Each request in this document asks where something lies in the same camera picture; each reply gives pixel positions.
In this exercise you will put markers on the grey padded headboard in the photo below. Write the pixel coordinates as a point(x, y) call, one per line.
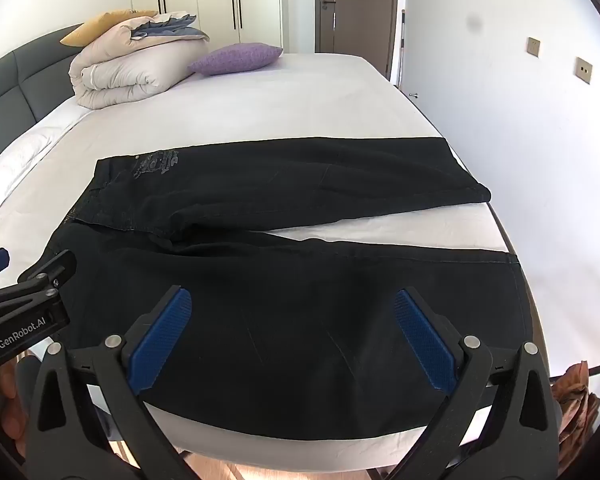
point(10, 85)

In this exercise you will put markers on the blue grey folded blanket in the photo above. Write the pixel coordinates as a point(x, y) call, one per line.
point(180, 32)

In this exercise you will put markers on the white bed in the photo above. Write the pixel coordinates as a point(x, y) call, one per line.
point(305, 110)

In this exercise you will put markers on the person's left hand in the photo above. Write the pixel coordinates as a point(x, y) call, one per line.
point(12, 410)

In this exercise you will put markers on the brown door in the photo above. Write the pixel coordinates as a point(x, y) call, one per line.
point(360, 20)

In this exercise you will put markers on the gold wall socket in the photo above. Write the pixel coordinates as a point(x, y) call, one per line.
point(583, 70)
point(533, 46)

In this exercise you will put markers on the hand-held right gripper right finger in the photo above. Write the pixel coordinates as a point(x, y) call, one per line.
point(425, 340)

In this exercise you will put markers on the yellow pillow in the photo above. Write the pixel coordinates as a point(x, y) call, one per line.
point(100, 25)

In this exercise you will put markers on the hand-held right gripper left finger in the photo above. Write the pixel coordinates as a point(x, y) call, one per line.
point(162, 340)

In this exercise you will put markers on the white wardrobe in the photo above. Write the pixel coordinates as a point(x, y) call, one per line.
point(200, 0)

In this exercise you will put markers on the purple pillow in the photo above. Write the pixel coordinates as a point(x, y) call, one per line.
point(235, 57)

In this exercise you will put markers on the brown crumpled cloth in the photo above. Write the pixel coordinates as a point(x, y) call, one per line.
point(575, 410)

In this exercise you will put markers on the black pants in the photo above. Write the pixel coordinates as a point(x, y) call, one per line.
point(280, 300)

